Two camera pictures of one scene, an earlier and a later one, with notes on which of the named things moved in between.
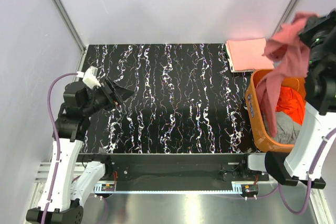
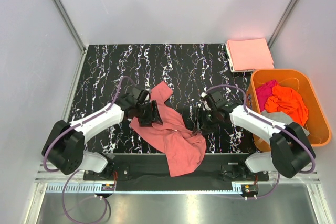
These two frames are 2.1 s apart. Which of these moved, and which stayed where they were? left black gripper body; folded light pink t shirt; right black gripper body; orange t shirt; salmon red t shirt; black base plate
Moved: right black gripper body; left black gripper body; salmon red t shirt
Stayed: folded light pink t shirt; orange t shirt; black base plate
